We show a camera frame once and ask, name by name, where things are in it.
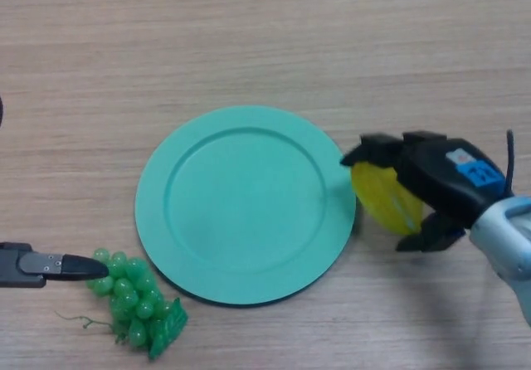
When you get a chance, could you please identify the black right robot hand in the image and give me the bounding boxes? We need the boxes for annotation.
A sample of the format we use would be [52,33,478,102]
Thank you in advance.
[339,130,507,254]

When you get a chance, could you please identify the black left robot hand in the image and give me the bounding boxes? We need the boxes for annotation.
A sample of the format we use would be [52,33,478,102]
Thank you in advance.
[0,95,110,289]

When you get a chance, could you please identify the yellow starfruit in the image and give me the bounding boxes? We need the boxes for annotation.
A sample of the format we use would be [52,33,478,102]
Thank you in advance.
[350,160,425,236]

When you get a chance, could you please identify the green round plate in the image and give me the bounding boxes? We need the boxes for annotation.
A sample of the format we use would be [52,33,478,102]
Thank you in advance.
[135,105,357,308]

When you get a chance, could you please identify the green grape bunch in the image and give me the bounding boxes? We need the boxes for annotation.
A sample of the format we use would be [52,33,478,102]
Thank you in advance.
[55,247,189,361]

